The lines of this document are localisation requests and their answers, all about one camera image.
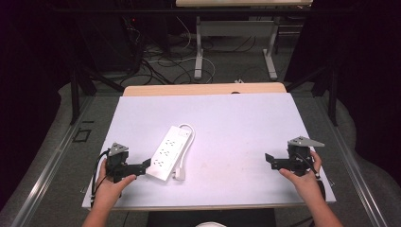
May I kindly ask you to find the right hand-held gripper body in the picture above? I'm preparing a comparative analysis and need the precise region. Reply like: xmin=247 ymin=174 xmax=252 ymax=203
xmin=287 ymin=135 xmax=326 ymax=178

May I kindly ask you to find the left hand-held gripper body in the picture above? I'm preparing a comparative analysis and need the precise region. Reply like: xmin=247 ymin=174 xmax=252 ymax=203
xmin=105 ymin=142 xmax=131 ymax=184

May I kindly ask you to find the white power strip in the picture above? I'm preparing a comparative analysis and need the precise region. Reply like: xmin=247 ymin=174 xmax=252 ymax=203
xmin=145 ymin=125 xmax=193 ymax=182

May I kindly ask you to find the person's right hand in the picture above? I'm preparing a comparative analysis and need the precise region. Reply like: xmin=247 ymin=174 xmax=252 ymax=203
xmin=278 ymin=149 xmax=326 ymax=203

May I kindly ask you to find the person's left hand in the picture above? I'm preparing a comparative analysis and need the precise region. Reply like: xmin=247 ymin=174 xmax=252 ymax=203
xmin=94 ymin=158 xmax=138 ymax=210

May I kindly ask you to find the white power plug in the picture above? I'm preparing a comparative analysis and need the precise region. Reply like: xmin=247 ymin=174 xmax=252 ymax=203
xmin=172 ymin=166 xmax=187 ymax=182

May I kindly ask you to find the black metal stand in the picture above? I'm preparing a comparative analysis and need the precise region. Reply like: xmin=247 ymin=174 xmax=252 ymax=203
xmin=69 ymin=64 xmax=126 ymax=126
xmin=285 ymin=61 xmax=340 ymax=128

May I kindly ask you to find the white rounded object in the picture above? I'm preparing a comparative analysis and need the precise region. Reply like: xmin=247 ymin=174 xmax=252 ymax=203
xmin=195 ymin=221 xmax=227 ymax=227

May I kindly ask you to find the dark computer tower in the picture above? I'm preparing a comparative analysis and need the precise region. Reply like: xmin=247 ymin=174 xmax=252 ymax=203
xmin=91 ymin=14 xmax=145 ymax=74

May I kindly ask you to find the desk with white legs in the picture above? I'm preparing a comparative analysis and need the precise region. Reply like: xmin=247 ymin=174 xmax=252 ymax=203
xmin=175 ymin=0 xmax=314 ymax=81

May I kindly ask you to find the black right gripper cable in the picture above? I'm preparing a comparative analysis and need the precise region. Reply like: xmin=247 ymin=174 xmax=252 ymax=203
xmin=295 ymin=152 xmax=322 ymax=182

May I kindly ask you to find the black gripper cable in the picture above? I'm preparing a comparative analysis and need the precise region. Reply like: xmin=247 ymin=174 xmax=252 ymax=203
xmin=90 ymin=149 xmax=111 ymax=208
xmin=295 ymin=152 xmax=322 ymax=182

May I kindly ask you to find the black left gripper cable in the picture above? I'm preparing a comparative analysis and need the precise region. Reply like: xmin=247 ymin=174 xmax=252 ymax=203
xmin=90 ymin=149 xmax=111 ymax=208

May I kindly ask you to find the black floor outlet frame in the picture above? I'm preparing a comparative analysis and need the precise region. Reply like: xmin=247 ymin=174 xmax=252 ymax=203
xmin=72 ymin=128 xmax=93 ymax=144

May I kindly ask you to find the white power strip cable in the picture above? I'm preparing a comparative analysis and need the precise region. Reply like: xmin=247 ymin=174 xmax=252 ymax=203
xmin=171 ymin=123 xmax=197 ymax=178

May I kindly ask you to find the metal floor rail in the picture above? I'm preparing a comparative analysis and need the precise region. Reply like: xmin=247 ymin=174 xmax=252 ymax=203
xmin=9 ymin=94 xmax=96 ymax=227
xmin=313 ymin=94 xmax=390 ymax=227

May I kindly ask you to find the tangle of floor cables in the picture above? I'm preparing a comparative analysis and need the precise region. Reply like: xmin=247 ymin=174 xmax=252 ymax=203
xmin=124 ymin=17 xmax=257 ymax=86

